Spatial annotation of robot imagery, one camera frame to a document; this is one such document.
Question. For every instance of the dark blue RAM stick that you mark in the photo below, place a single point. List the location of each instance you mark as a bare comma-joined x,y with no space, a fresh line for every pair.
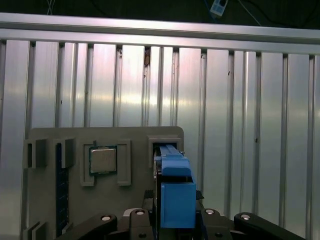
61,187

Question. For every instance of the hard disk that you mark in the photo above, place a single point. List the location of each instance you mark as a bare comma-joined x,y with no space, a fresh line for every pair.
177,205

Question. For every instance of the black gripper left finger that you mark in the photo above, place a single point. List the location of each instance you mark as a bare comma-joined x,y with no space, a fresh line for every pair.
138,225

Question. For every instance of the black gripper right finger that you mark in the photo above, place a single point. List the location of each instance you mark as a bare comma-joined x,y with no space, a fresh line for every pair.
217,225

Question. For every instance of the grey parts rack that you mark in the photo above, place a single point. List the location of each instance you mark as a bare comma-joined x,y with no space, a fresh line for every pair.
125,197

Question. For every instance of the silver CPU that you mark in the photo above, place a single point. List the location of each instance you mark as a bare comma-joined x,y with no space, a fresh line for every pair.
103,160

